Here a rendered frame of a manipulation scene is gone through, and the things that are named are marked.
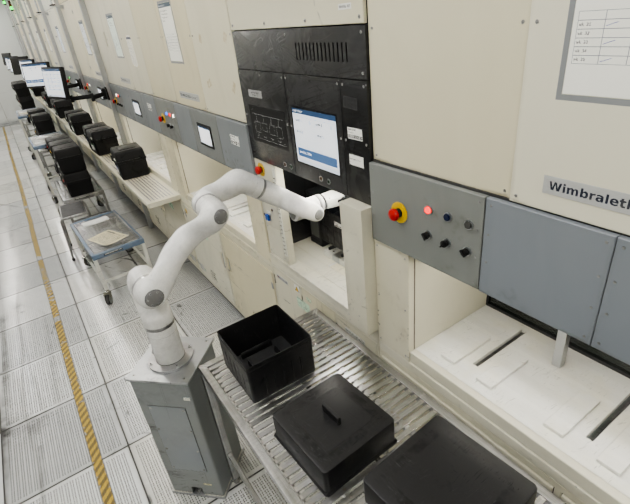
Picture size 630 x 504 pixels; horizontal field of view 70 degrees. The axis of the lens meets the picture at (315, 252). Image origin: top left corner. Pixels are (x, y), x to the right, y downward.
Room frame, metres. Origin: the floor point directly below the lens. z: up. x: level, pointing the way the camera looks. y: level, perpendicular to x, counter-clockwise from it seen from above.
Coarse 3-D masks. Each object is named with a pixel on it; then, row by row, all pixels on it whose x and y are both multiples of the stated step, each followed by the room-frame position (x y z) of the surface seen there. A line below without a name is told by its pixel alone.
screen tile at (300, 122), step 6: (300, 120) 1.72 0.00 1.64; (306, 120) 1.69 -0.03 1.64; (300, 126) 1.73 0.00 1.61; (306, 126) 1.69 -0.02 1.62; (312, 126) 1.66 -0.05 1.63; (312, 132) 1.66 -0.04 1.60; (300, 138) 1.74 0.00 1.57; (306, 138) 1.70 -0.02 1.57; (312, 138) 1.66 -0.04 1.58; (300, 144) 1.74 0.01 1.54; (306, 144) 1.70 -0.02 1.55; (312, 144) 1.67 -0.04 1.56
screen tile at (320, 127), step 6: (318, 126) 1.62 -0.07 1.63; (324, 126) 1.59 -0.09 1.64; (318, 132) 1.63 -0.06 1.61; (324, 132) 1.59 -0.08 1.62; (330, 132) 1.56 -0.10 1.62; (330, 138) 1.56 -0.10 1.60; (318, 144) 1.63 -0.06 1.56; (324, 144) 1.60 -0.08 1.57; (330, 144) 1.57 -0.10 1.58; (324, 150) 1.60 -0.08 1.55; (330, 150) 1.57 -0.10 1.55
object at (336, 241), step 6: (324, 210) 2.00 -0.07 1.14; (330, 210) 2.07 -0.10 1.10; (336, 210) 2.09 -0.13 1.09; (324, 216) 2.01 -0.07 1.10; (330, 216) 1.96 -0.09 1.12; (336, 216) 1.92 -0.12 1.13; (324, 222) 2.01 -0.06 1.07; (330, 222) 1.97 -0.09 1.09; (336, 222) 1.92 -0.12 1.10; (324, 228) 2.02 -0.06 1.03; (330, 228) 1.97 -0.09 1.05; (336, 228) 1.93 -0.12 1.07; (324, 234) 2.02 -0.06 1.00; (330, 234) 1.97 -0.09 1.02; (336, 234) 1.93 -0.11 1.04; (324, 240) 2.02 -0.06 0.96; (330, 240) 1.98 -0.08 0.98; (336, 240) 1.93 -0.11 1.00; (330, 246) 2.00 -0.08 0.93; (336, 246) 1.93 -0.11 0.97; (342, 246) 1.89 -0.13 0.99
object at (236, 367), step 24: (264, 312) 1.52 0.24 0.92; (240, 336) 1.46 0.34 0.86; (264, 336) 1.51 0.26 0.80; (288, 336) 1.49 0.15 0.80; (240, 360) 1.42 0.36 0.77; (264, 360) 1.22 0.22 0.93; (288, 360) 1.26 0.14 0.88; (312, 360) 1.31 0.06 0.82; (240, 384) 1.28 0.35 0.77; (264, 384) 1.21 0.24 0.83; (288, 384) 1.26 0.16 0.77
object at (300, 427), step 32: (320, 384) 1.14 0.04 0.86; (352, 384) 1.13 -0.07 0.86; (288, 416) 1.02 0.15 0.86; (320, 416) 1.00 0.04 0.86; (352, 416) 0.99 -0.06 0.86; (384, 416) 0.98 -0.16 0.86; (288, 448) 0.97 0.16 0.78; (320, 448) 0.89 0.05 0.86; (352, 448) 0.87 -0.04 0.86; (384, 448) 0.93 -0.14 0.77; (320, 480) 0.82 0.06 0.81
